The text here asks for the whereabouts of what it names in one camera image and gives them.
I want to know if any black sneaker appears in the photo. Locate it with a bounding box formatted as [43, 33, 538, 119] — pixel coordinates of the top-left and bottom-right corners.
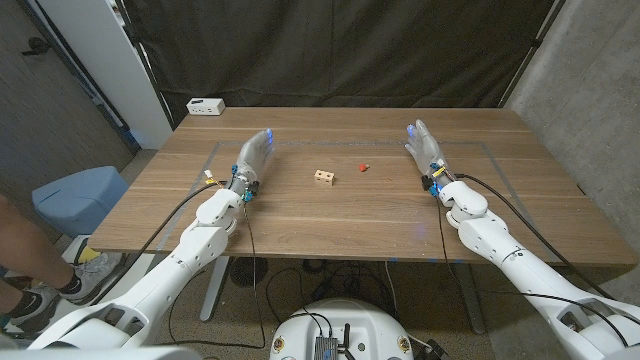
[7, 284, 60, 334]

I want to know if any person's bare leg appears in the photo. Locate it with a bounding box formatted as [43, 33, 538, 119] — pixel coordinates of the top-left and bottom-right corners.
[0, 194, 76, 291]

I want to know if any white power strip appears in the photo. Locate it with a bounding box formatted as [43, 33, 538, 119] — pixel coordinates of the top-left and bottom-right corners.
[185, 97, 227, 117]

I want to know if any grey table leg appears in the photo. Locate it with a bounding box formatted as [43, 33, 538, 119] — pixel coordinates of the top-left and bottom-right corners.
[452, 263, 486, 335]

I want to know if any thin black arm wire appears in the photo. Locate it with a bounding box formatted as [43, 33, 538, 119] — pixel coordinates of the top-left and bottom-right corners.
[167, 199, 267, 350]
[436, 197, 630, 349]

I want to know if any white cabinet panel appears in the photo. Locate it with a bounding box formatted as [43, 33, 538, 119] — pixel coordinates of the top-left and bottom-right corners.
[37, 0, 174, 150]

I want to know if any round black floor fan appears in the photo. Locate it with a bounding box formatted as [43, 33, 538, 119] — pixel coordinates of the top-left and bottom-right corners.
[229, 256, 270, 289]

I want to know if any thin black left arm wire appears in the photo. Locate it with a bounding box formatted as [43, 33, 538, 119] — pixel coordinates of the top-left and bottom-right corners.
[167, 199, 267, 350]

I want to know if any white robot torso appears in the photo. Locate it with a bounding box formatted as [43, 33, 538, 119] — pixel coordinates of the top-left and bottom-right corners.
[269, 298, 415, 360]

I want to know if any blue-grey plastic bin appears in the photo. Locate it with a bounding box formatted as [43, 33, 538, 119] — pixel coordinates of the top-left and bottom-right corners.
[31, 165, 130, 239]

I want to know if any grey electronics box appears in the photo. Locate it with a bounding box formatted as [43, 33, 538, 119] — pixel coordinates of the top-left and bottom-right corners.
[313, 335, 341, 360]

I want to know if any black backdrop curtain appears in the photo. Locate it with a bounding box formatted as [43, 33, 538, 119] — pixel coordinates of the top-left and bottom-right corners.
[122, 0, 569, 126]

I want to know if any white table leg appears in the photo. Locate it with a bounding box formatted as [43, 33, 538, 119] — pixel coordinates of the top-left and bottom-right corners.
[199, 255, 231, 323]

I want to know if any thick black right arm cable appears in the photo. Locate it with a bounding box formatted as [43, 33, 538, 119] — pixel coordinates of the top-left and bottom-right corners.
[453, 172, 619, 302]

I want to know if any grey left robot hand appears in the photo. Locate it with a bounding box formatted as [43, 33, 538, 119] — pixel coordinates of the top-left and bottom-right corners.
[228, 128, 276, 203]

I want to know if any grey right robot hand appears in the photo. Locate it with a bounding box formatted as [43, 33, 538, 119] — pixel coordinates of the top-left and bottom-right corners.
[403, 118, 457, 197]

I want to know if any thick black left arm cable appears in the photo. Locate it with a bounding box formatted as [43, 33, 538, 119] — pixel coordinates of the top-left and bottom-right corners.
[89, 169, 226, 306]

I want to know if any grey sneaker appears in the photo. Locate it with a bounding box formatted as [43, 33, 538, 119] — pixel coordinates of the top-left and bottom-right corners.
[58, 251, 124, 306]

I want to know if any black backdrop stand pole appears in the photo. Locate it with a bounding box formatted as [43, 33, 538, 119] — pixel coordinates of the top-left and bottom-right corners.
[113, 0, 177, 131]
[498, 0, 570, 109]

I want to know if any thin black right arm wire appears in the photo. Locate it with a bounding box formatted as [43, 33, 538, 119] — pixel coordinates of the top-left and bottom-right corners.
[436, 197, 630, 349]

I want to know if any black door handle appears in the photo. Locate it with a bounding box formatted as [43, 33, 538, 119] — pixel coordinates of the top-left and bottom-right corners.
[20, 37, 51, 56]

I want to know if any grey tape outline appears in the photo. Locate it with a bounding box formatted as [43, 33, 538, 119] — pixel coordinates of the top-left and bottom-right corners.
[154, 140, 556, 264]

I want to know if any black floor cable bundle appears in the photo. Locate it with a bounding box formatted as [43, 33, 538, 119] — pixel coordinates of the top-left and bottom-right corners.
[264, 258, 401, 326]

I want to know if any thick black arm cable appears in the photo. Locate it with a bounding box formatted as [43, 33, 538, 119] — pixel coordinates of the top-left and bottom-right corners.
[453, 172, 619, 302]
[89, 169, 226, 306]

